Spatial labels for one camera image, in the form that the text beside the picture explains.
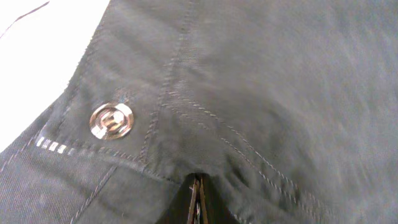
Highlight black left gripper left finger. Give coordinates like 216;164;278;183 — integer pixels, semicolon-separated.
156;174;198;224

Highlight black shorts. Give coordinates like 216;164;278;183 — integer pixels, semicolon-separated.
1;0;397;223

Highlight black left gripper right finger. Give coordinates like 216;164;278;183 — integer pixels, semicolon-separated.
198;174;239;224

